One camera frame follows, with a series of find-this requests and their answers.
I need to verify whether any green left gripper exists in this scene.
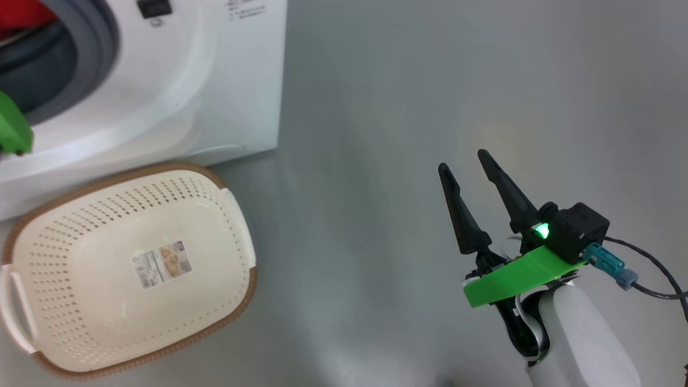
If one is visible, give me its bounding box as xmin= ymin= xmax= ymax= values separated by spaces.
xmin=0 ymin=90 xmax=34 ymax=157

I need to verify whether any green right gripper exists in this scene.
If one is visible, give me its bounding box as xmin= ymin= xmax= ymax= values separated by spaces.
xmin=438 ymin=149 xmax=587 ymax=309

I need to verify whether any red and white garment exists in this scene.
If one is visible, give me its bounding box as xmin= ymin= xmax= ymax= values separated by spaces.
xmin=0 ymin=0 xmax=58 ymax=41

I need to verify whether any cream perforated basket brown rim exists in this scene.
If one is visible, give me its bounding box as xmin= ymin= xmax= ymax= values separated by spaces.
xmin=0 ymin=163 xmax=258 ymax=382

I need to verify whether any white front-load washing machine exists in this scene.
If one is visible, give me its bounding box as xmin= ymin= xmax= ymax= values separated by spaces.
xmin=0 ymin=0 xmax=288 ymax=221

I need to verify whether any paper product label sticker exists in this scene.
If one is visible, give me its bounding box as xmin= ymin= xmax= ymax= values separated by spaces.
xmin=132 ymin=241 xmax=193 ymax=291

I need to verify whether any round white drain filter cover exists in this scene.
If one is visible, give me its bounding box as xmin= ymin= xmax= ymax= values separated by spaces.
xmin=180 ymin=144 xmax=249 ymax=164

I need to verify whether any teal cable connector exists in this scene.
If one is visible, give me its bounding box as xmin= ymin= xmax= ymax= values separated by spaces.
xmin=584 ymin=241 xmax=639 ymax=291

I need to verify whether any thin black cable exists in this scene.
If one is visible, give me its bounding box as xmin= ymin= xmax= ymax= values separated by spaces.
xmin=604 ymin=236 xmax=688 ymax=324

